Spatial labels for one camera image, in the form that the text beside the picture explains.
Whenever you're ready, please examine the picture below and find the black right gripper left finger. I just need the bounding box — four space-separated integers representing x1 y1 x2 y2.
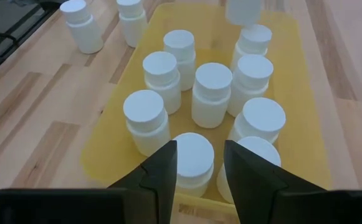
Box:
108 139 178 224

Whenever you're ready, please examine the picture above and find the yellow plastic basket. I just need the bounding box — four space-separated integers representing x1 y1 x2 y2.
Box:
80 2 333 224

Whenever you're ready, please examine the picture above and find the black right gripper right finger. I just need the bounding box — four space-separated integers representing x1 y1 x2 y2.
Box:
223 139 325 224

